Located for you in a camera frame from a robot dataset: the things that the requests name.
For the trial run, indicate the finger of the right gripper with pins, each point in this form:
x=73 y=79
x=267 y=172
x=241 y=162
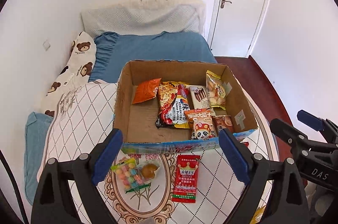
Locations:
x=326 y=127
x=287 y=134

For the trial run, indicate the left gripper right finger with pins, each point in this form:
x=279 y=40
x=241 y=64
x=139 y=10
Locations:
x=287 y=202

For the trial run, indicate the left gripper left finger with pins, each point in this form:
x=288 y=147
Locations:
x=53 y=202

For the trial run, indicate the colourful candy ball bag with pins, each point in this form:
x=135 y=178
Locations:
x=128 y=173

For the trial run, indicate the Franzzi chocolate cookie pack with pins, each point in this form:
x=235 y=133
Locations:
x=200 y=99

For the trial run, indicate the small yellow panda snack bag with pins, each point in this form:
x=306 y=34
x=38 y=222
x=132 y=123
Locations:
x=258 y=215

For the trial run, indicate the brown cracker packet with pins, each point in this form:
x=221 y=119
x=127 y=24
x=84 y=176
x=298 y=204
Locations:
x=223 y=122

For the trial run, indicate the white diamond pattern bedspread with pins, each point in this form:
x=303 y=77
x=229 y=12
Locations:
x=218 y=189

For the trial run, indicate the yellow biscuit snack bag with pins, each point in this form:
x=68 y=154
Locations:
x=216 y=90

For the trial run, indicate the panda sunflower seed bag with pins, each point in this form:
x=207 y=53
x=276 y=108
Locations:
x=201 y=123

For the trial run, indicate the packaged brown braised egg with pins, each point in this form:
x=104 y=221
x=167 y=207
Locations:
x=149 y=169

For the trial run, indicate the red spicy strip packet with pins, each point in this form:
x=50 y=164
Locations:
x=185 y=186

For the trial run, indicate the Sedaap instant noodle pack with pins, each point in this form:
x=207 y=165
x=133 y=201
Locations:
x=173 y=102

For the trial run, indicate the bear print pillow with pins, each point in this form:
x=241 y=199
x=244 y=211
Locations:
x=76 y=72

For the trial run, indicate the open cardboard milk box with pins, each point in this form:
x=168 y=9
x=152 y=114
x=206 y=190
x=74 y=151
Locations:
x=137 y=121

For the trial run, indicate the orange puffed snack bag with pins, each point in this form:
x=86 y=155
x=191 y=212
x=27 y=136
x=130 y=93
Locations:
x=146 y=91

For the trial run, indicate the white door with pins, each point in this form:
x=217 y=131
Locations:
x=243 y=2

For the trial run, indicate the blue bed sheet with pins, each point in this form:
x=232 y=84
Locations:
x=113 y=51

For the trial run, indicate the grey quilted headboard cushion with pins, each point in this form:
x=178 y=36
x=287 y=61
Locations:
x=146 y=17

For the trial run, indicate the metal door handle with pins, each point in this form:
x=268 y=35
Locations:
x=223 y=2

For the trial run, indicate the white wall socket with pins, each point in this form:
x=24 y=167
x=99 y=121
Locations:
x=46 y=45

